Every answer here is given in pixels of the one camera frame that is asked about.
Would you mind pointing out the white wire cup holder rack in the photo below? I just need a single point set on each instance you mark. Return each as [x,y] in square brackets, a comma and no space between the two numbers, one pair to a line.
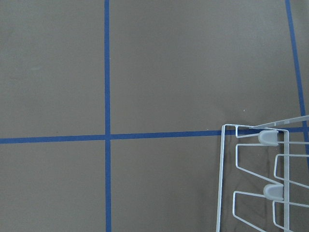
[263,182]

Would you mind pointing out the brown paper table cover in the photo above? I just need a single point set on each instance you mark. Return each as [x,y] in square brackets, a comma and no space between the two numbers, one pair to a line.
[139,153]

